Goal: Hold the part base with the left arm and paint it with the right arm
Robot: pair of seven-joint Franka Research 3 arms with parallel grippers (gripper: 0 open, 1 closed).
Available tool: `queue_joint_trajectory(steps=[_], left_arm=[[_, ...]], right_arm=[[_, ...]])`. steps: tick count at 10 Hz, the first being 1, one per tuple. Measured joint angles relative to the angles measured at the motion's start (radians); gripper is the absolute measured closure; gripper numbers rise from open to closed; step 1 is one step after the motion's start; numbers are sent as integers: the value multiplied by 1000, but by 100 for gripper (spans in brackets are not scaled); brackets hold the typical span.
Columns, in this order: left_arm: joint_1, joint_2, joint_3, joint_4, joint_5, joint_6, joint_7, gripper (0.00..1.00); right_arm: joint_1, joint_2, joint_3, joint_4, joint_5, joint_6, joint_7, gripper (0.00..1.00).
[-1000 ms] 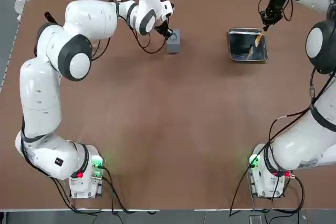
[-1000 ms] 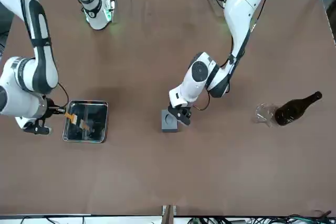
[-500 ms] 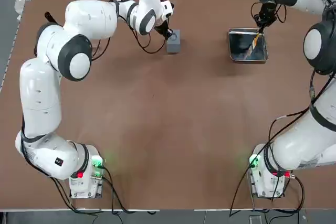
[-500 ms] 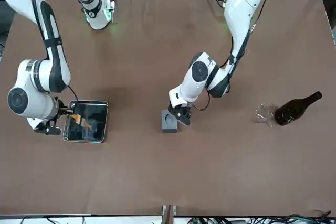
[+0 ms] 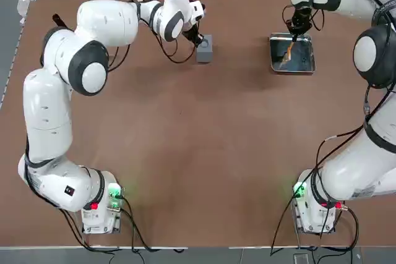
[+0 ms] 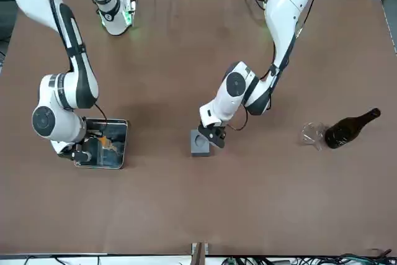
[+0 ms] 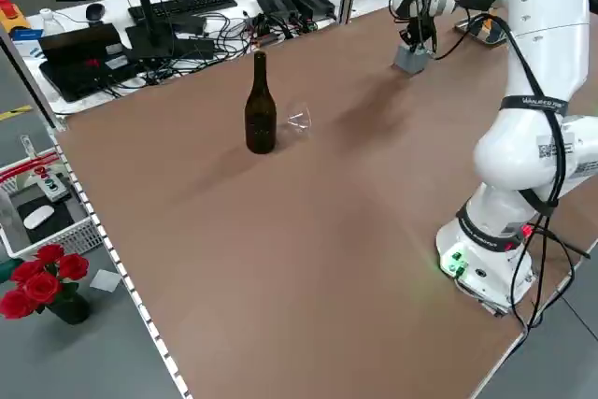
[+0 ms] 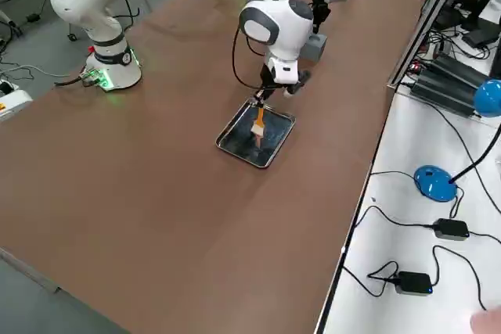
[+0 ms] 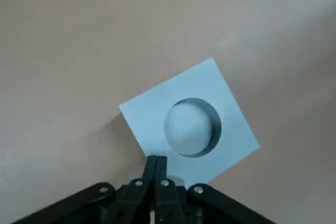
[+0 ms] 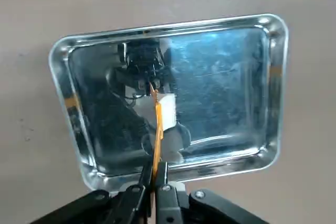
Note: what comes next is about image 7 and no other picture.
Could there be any blue paper box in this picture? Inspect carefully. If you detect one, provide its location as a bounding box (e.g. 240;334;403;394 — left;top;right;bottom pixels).
10;27;46;44

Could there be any grey part base block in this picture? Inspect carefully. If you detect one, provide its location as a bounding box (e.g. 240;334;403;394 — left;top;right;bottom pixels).
392;42;429;77

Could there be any clear wine glass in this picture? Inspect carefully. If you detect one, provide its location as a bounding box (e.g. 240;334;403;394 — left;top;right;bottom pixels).
279;100;315;141

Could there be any dark brown glass bottle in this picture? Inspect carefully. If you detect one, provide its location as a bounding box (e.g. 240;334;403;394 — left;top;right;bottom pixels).
244;51;278;155

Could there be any aluminium corner frame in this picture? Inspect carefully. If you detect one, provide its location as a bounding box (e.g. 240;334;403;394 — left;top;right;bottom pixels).
0;23;70;133

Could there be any red rose bouquet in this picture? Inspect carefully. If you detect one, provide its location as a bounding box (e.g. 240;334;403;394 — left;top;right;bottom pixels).
0;243;91;321

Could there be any white paper card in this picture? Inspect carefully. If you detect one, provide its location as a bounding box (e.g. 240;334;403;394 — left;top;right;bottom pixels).
88;268;122;292

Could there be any white computer mouse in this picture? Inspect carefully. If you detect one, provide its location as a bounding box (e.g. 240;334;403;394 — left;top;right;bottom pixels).
22;204;55;231

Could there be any white plastic basket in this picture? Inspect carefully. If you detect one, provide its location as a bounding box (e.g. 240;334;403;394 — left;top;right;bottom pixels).
0;147;107;261

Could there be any black mouse pad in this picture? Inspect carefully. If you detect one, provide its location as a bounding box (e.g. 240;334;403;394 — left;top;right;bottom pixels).
12;196;78;242

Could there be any black keyboard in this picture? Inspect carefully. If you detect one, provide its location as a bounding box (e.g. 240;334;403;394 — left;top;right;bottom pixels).
126;0;238;22

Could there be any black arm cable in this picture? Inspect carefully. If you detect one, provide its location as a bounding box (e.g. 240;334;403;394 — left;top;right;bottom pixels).
390;0;590;333

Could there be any silver metal tray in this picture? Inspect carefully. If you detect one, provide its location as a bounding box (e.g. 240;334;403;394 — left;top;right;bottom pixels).
451;14;509;50

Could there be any black flower vase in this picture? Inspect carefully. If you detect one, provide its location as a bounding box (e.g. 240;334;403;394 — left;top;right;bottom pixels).
45;293;93;326

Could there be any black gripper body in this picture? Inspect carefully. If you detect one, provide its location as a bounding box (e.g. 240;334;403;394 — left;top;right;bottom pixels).
405;13;439;45

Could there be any clear plastic water bottle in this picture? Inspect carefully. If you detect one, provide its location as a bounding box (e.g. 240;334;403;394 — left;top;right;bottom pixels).
38;7;64;36

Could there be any black base cable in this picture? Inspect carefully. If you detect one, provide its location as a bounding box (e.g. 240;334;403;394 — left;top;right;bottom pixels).
508;223;591;333

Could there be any grey button control box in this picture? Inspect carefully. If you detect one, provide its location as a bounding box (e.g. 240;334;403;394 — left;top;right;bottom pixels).
38;168;70;205

